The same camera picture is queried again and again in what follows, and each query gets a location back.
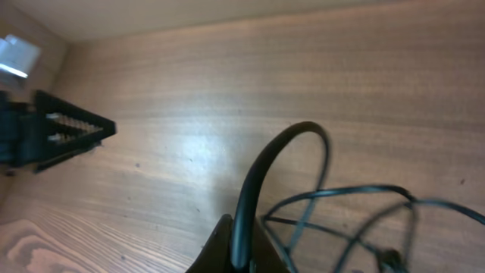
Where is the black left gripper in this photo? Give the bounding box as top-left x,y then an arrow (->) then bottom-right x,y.
1,90 -> 117,173

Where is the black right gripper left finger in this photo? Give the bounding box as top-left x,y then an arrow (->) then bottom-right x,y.
186,214 -> 233,273

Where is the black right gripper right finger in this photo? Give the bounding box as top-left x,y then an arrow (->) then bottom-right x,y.
252,221 -> 289,273

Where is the thin black USB cable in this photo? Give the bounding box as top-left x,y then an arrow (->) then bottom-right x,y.
261,143 -> 485,273

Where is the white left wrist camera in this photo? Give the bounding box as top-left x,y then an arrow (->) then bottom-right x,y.
1,34 -> 41,79

